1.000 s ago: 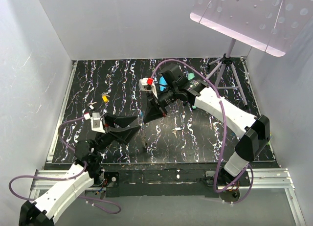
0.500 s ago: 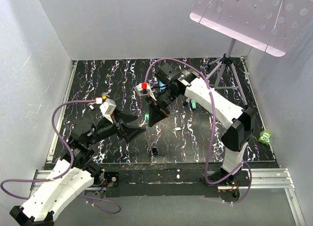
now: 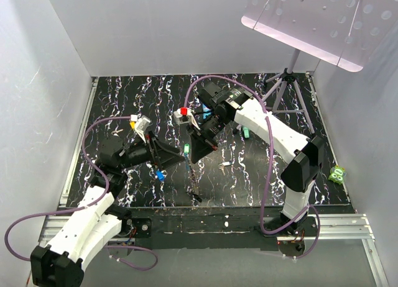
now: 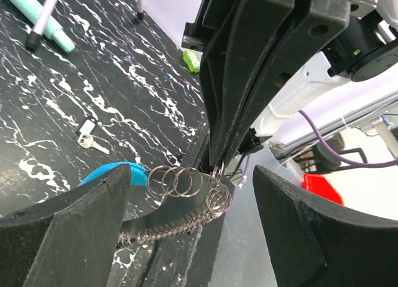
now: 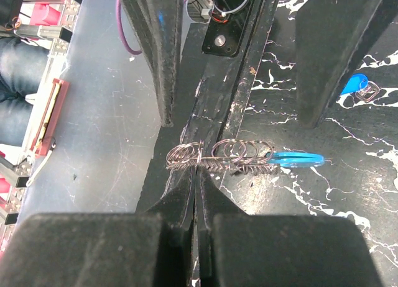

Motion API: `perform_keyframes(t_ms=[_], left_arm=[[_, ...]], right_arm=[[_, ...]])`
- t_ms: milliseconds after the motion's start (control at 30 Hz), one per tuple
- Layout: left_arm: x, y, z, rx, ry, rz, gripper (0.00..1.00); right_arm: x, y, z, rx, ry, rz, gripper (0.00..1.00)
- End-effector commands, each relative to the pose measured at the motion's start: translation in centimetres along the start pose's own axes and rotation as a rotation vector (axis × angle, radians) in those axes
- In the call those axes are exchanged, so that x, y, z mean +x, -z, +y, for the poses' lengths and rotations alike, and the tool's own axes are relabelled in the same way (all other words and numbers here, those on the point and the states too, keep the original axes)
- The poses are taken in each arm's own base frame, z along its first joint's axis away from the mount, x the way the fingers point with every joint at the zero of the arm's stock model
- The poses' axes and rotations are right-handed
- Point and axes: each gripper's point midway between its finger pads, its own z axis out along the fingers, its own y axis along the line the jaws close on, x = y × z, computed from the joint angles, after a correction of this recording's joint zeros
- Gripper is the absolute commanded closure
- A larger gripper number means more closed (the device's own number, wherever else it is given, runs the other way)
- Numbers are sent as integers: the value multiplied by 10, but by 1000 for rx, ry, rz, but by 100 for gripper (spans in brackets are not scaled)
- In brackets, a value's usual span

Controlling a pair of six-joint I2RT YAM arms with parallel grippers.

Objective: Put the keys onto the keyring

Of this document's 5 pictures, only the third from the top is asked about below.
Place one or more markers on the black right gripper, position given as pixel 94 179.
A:
pixel 200 148

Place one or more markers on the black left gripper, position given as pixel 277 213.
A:
pixel 168 156

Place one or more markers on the key with black tag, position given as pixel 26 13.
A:
pixel 222 167

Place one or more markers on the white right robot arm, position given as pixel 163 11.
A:
pixel 240 104

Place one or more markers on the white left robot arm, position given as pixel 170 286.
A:
pixel 64 259

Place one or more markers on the key with blue tag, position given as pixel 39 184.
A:
pixel 161 175

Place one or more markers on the blue toy microphone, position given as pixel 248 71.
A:
pixel 206 111

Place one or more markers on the green frog toy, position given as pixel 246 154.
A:
pixel 337 174

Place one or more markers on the lilac music stand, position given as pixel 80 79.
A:
pixel 356 42

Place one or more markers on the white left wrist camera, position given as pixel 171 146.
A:
pixel 141 126

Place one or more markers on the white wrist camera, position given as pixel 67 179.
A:
pixel 141 126
pixel 184 115

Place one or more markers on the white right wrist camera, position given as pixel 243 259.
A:
pixel 184 115

